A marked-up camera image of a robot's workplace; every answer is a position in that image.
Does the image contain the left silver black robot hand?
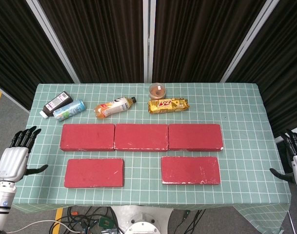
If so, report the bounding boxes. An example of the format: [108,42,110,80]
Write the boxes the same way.
[0,126,49,183]

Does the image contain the red brick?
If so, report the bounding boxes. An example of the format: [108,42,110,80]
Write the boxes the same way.
[114,123,169,152]
[64,158,125,188]
[59,123,116,152]
[168,123,224,152]
[160,156,221,185]

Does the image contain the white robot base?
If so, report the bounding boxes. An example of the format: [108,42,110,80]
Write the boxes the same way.
[113,206,175,234]

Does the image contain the grey metal table leg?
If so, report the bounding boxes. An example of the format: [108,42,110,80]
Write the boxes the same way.
[287,211,297,234]

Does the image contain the dark brown bottle white cap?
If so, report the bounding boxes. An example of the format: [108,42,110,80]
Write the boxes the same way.
[39,91,74,119]

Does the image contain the blue green drink can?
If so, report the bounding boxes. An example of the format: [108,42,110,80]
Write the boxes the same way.
[52,99,87,122]

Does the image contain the dark ribbed partition panel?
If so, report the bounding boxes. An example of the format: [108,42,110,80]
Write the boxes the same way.
[152,0,268,83]
[38,0,144,83]
[0,0,75,110]
[226,0,297,138]

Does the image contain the green circuit board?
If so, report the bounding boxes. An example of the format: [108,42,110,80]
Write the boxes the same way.
[99,217,114,229]

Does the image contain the orange juice plastic bottle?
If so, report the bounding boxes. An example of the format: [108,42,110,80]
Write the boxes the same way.
[93,96,137,119]

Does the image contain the green checked tablecloth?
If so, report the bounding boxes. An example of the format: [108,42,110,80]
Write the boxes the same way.
[12,82,292,234]

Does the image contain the yellow snack packet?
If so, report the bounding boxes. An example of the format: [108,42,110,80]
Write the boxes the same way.
[148,97,190,115]

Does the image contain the clear round snack jar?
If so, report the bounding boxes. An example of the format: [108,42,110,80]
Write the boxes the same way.
[149,82,167,100]

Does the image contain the white partition bottom rail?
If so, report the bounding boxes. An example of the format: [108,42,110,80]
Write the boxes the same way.
[0,81,31,114]
[275,133,289,144]

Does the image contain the white floor cable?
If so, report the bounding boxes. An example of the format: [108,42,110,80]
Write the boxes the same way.
[0,220,78,234]

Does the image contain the black cable tangle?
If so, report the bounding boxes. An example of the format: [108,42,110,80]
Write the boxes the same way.
[49,206,119,234]

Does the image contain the black cable bundle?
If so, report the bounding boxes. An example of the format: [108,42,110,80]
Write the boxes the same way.
[179,209,205,234]

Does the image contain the white partition frame post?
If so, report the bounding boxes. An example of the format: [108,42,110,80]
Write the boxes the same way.
[142,0,156,83]
[220,0,281,83]
[25,0,80,84]

